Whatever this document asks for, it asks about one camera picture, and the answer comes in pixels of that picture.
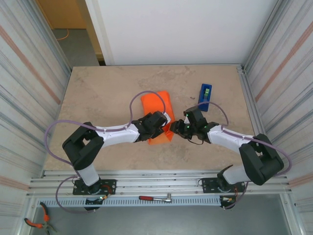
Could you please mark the orange wrapping paper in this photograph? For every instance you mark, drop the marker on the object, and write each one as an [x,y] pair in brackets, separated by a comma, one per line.
[150,105]

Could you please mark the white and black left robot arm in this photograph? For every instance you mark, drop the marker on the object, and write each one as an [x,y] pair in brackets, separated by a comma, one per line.
[117,133]

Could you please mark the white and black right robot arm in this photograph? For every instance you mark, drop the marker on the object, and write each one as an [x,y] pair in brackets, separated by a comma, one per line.
[227,137]

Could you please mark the blue tape dispenser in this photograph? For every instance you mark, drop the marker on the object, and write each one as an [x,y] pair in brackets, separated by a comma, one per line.
[202,98]

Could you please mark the aluminium mounting rails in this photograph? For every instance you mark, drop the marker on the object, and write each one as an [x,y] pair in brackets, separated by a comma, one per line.
[159,182]

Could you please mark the aluminium side extrusion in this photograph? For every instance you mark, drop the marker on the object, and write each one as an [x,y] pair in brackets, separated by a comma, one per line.
[248,93]

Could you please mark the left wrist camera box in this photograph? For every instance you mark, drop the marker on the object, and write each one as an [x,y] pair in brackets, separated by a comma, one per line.
[167,117]

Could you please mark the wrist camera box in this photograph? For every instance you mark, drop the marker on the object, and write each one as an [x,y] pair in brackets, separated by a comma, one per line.
[167,117]
[186,119]

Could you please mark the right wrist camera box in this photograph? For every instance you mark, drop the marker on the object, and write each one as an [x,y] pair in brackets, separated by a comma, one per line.
[186,119]

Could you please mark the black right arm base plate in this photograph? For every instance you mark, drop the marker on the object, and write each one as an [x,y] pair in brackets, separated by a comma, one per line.
[207,183]

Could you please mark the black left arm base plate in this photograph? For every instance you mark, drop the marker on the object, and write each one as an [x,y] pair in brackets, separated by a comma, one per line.
[110,183]

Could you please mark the white door frame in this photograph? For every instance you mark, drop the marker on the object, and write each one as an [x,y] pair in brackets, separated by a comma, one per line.
[97,36]

